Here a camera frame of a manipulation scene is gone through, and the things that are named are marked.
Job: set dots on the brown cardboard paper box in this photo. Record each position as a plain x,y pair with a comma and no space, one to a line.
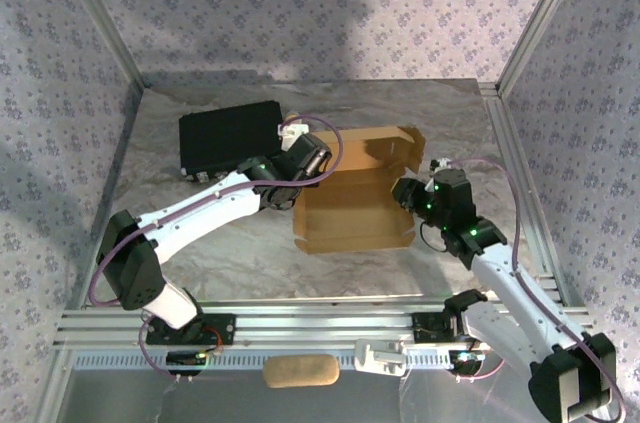
350,213

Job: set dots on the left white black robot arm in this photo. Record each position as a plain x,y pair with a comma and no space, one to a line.
185,218

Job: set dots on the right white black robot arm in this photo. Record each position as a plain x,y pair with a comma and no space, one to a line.
520,293

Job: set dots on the black flat case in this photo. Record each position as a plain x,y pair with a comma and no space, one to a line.
227,138

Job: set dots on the white plastic clamp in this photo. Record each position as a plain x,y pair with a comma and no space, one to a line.
380,357

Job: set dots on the small right circuit board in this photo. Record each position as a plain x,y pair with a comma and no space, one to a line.
467,360

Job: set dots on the small circuit board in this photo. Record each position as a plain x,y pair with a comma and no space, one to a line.
185,358
467,360

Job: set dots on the brown cork pad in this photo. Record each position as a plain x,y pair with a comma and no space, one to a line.
300,371

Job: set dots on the small left circuit board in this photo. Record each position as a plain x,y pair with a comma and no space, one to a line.
185,358

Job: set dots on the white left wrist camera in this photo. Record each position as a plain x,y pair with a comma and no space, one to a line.
290,134

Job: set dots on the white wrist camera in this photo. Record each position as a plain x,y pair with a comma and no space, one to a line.
440,164
290,134

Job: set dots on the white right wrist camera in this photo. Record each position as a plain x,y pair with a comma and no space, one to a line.
440,164

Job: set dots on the aluminium side rail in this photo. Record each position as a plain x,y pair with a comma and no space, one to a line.
510,143

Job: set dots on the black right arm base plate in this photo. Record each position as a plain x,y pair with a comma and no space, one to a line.
425,329

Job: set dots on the aluminium mounting rail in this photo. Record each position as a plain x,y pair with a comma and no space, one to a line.
320,325

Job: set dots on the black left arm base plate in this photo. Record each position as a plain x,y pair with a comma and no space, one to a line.
222,329

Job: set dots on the aluminium frame post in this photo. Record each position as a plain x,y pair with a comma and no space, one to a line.
100,18
542,18

